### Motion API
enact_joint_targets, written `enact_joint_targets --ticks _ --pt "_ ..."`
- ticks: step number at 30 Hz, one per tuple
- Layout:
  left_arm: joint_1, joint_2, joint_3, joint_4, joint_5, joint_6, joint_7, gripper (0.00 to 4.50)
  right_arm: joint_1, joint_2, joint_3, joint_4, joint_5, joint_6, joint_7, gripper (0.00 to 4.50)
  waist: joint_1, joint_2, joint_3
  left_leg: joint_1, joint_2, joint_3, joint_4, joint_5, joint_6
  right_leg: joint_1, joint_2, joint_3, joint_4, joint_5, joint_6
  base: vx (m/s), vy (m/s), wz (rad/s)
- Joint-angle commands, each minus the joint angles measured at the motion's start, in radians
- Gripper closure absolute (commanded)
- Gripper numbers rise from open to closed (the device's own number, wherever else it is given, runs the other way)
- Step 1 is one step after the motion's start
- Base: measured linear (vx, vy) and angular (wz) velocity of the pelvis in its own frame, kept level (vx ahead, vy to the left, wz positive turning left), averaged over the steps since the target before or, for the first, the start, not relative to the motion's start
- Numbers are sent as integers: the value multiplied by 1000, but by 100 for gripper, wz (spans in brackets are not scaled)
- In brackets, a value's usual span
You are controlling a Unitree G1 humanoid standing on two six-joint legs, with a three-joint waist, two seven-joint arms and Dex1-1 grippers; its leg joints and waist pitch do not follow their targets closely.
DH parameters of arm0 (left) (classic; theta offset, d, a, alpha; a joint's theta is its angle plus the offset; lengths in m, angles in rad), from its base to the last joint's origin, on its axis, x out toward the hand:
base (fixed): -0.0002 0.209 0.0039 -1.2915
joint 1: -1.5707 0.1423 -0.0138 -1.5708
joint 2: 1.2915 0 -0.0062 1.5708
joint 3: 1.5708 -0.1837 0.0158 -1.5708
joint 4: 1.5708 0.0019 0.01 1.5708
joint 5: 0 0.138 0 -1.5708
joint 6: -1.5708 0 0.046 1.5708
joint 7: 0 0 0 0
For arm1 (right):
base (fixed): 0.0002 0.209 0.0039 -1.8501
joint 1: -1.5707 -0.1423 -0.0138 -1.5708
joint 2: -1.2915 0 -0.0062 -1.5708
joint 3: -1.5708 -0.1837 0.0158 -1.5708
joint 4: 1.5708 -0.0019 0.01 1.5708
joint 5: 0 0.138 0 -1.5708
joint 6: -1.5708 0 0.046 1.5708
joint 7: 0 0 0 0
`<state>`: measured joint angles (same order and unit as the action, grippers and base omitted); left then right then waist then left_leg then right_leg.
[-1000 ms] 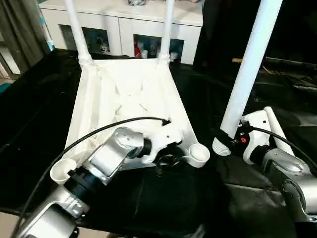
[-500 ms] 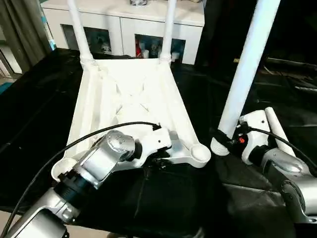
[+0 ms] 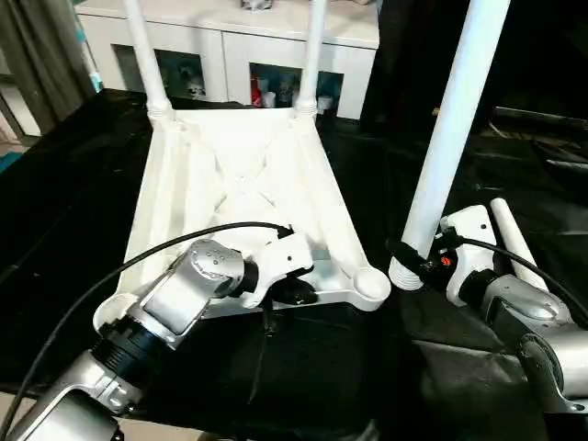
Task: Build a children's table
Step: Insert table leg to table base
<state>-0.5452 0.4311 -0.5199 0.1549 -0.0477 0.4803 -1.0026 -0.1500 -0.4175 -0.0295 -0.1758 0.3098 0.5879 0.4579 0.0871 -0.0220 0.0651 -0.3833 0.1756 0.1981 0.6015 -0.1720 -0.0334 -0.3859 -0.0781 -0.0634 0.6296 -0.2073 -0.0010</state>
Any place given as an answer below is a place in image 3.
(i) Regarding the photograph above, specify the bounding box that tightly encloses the white plastic table top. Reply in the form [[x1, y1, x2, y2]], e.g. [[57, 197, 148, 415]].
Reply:
[[93, 106, 392, 333]]

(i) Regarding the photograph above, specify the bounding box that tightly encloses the white plastic table leg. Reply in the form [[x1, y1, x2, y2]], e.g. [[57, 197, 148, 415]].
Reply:
[[293, 0, 330, 117], [388, 0, 512, 292], [489, 197, 552, 295], [122, 0, 176, 122]]

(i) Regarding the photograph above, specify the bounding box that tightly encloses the grey metal rod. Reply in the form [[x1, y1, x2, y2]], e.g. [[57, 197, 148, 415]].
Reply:
[[493, 106, 588, 126]]

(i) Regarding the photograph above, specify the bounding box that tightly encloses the black backdrop cloth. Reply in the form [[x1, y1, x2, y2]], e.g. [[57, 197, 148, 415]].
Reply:
[[360, 0, 588, 135]]

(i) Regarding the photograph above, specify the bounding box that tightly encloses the black work mat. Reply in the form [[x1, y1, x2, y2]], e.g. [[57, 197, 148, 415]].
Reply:
[[0, 89, 588, 441]]

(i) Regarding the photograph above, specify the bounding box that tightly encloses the white glass-door cabinet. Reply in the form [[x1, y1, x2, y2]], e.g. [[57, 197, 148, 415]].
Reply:
[[73, 0, 380, 121]]

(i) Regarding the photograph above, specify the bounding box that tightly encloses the pale blue small box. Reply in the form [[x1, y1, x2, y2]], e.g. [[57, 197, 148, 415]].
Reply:
[[73, 27, 105, 94]]

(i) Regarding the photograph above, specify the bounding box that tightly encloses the grey curtain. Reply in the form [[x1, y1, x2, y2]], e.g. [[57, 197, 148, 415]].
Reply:
[[0, 0, 98, 135]]

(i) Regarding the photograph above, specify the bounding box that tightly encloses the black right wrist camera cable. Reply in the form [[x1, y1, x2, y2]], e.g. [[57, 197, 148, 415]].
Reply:
[[447, 234, 553, 295]]

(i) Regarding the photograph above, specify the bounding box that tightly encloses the grey sliding door frame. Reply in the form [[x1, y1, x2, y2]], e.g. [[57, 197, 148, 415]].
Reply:
[[0, 82, 29, 144]]

